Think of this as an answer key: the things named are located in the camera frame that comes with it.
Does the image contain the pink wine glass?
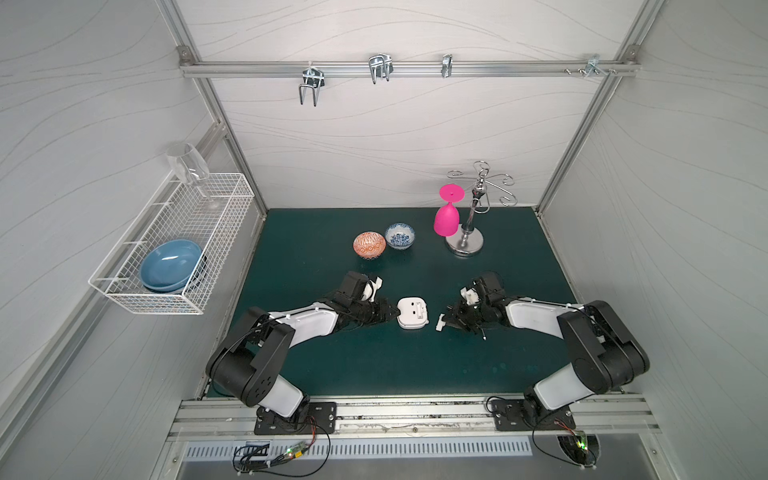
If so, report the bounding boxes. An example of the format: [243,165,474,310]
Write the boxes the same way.
[433,184,465,237]

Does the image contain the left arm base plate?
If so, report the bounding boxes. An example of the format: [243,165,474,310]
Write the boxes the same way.
[254,401,337,436]

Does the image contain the blue white patterned bowl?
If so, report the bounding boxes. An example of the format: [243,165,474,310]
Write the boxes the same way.
[384,222,415,250]

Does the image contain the blue ceramic bowl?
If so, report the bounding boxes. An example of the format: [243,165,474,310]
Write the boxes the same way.
[138,239,203,293]

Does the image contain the double metal hook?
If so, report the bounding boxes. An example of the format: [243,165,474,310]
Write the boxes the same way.
[298,67,325,107]

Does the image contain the right black cable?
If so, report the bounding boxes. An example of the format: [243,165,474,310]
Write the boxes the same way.
[530,416,601,469]

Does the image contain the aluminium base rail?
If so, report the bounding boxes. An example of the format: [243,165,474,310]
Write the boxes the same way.
[167,393,661,441]

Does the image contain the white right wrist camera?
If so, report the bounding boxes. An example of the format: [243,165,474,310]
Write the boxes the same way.
[460,288,480,306]

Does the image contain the small metal hook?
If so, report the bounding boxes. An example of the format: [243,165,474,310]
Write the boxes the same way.
[441,54,453,79]

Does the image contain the white alarm clock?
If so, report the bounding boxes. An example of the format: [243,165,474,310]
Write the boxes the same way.
[397,297,429,330]

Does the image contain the red patterned bowl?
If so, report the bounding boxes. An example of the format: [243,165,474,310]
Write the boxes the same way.
[353,231,387,260]

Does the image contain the aluminium cross rail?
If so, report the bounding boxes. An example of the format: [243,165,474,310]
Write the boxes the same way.
[180,58,641,80]

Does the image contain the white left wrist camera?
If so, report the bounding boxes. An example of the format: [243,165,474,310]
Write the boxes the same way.
[361,276,383,302]

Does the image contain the clear wine glass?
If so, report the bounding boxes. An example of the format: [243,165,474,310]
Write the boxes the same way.
[166,143,220,210]

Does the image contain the white battery cover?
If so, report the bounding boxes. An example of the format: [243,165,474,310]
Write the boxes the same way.
[435,314,446,332]

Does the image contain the metal hook right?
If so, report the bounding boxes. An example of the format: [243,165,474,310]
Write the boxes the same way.
[563,54,618,78]

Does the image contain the chrome glass holder stand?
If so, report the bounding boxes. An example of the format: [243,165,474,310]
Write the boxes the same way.
[445,160,518,257]

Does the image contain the left black cable bundle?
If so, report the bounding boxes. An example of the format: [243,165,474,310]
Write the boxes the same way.
[232,416,332,480]

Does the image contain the metal hook centre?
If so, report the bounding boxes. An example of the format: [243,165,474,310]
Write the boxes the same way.
[368,53,394,84]

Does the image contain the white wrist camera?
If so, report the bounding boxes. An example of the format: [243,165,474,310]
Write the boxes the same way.
[361,276,383,302]
[460,288,480,306]

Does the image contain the white wire basket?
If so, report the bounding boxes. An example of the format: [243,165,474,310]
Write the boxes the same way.
[88,173,253,315]

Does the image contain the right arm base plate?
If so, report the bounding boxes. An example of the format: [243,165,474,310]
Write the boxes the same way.
[485,396,576,432]

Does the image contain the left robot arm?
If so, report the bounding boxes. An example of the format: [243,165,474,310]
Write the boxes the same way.
[205,271,400,418]

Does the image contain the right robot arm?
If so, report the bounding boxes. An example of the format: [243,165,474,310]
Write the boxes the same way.
[436,272,650,422]

